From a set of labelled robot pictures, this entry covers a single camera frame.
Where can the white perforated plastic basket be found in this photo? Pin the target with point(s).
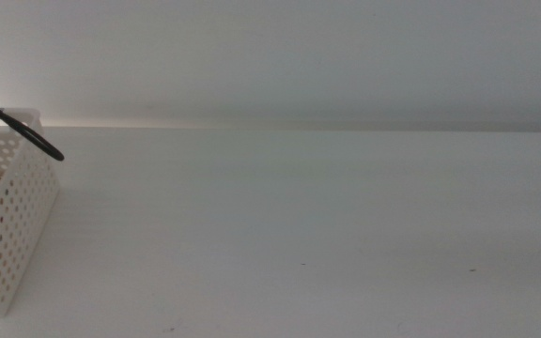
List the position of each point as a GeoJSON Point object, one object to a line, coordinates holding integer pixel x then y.
{"type": "Point", "coordinates": [21, 211]}

